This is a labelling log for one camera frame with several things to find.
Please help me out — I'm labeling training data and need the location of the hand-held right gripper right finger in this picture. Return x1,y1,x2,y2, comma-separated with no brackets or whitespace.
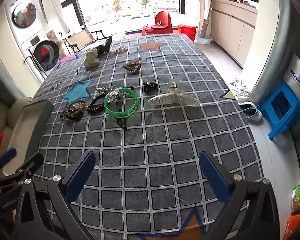
198,151,280,240

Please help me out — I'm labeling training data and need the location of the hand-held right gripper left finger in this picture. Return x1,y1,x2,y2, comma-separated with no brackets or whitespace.
14,151,97,240

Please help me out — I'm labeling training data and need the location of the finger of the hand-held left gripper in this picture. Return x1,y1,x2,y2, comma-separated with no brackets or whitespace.
0,147,17,174
0,153,44,188

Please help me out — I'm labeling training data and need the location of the beige tray mat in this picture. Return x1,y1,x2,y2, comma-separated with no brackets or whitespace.
2,99,54,178

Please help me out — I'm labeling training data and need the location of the brown braided bracelet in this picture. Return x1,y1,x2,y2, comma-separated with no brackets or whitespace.
61,99,87,122

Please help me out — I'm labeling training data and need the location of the black spiral hair tie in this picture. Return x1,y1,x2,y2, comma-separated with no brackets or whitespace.
86,94,108,115

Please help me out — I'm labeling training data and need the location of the green plastic bracelet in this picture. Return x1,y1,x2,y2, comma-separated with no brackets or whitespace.
104,87,138,118

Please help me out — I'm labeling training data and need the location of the small black hair claw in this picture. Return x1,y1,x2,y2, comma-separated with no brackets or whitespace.
142,80,160,95

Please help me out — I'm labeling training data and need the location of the beige sofa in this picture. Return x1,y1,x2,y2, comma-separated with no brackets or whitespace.
0,96,33,175

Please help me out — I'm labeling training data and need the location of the grey checked blanket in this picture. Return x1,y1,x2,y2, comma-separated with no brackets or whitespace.
31,33,264,240

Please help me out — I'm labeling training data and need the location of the silver shoe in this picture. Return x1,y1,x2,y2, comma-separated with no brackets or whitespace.
246,109,263,123
239,101,257,111

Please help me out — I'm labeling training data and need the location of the clear crystal hair clip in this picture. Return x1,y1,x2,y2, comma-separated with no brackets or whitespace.
96,86,125,103

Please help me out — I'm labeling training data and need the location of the blue plastic stool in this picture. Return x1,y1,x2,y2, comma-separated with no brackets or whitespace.
259,81,300,142

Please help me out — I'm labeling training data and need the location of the white cloth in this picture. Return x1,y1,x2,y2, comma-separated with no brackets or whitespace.
230,78,252,98

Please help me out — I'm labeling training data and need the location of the orange snack packet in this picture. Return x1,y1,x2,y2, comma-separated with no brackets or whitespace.
282,211,300,240

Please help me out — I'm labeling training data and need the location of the white washing machine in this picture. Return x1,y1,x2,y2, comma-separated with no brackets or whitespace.
19,30,65,84

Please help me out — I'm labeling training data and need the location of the cream polka-dot scrunchie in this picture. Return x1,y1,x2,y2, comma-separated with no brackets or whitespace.
84,49,100,71

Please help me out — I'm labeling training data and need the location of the white paper bag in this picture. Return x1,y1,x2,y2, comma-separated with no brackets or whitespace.
282,54,300,110

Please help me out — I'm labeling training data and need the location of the light-blue basin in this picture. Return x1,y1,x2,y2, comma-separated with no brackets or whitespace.
194,35,213,45

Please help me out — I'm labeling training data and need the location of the folding chair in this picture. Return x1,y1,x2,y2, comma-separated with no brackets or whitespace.
64,29,107,53

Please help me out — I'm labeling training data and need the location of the white dryer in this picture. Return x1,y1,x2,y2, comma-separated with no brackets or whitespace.
5,0,44,45

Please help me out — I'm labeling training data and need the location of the red bucket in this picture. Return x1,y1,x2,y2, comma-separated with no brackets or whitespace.
177,24,198,42

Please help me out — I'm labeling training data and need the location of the mop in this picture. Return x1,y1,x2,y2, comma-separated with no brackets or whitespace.
199,0,214,39

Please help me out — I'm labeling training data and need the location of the beige cabinet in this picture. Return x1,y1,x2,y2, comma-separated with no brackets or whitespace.
211,0,258,68

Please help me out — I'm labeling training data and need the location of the white curtain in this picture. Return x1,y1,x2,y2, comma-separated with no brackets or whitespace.
39,0,73,34

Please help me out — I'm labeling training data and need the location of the red plastic chair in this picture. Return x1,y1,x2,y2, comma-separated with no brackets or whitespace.
142,11,174,36

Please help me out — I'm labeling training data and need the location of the red-handled broom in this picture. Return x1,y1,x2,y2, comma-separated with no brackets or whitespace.
24,50,47,82

